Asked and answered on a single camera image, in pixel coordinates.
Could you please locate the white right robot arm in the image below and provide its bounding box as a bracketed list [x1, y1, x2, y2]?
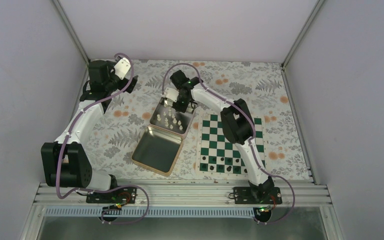
[164, 70, 275, 204]

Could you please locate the floral patterned table mat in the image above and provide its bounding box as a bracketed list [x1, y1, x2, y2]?
[84, 60, 310, 181]

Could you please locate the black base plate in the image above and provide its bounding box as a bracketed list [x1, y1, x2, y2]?
[86, 186, 137, 205]
[228, 186, 283, 205]

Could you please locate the open metal tin box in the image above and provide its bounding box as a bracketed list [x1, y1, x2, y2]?
[131, 97, 198, 177]

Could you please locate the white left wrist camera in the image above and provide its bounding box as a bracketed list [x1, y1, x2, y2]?
[113, 56, 131, 80]

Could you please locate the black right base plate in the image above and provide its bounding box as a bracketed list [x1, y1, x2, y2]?
[228, 186, 283, 205]

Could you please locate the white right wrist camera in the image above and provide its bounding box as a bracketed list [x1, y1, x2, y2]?
[162, 87, 179, 102]

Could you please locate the white slotted cable duct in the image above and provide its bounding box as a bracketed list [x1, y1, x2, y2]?
[44, 206, 254, 219]

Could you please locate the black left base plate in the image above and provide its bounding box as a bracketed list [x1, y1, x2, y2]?
[86, 186, 137, 205]

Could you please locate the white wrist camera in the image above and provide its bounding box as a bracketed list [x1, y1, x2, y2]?
[113, 56, 131, 80]
[162, 87, 179, 102]

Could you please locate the aluminium mounting rail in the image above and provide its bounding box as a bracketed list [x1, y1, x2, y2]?
[33, 179, 333, 207]

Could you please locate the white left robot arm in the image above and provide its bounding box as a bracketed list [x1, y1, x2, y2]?
[40, 55, 138, 203]

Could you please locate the green white chess board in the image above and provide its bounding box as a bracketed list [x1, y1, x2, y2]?
[195, 113, 248, 180]

